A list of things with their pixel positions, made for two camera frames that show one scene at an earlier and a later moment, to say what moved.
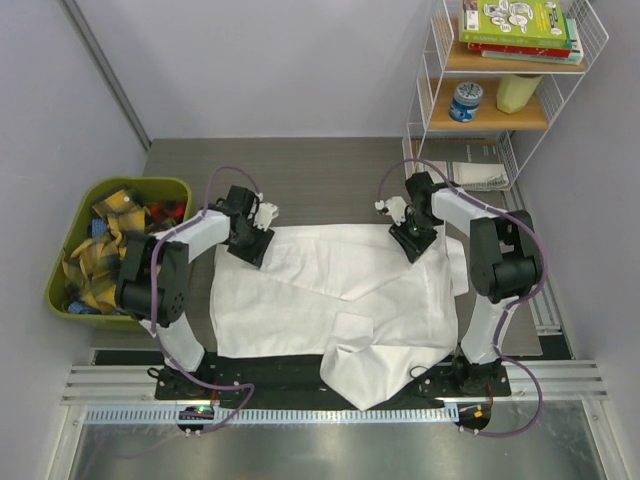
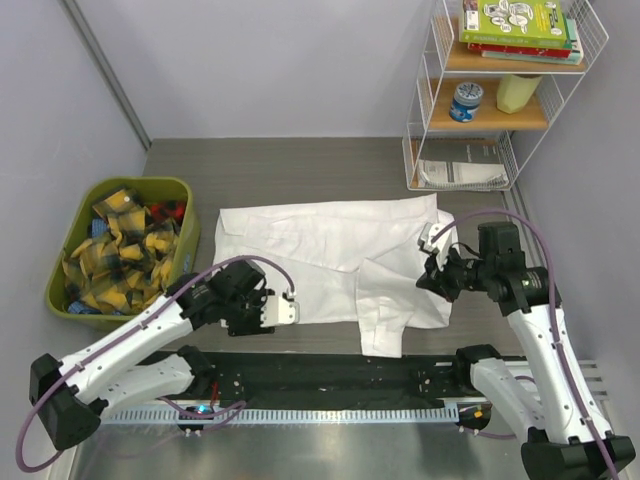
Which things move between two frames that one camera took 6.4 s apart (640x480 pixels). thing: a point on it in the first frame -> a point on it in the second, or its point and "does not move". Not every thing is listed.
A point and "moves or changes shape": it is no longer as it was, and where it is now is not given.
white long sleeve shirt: x=345 y=293 moves or changes shape
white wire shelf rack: x=491 y=87 does not move
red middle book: x=525 y=50 does not move
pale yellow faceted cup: x=514 y=91 does not move
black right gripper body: x=417 y=232 -> x=456 y=274
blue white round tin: x=466 y=100 does not move
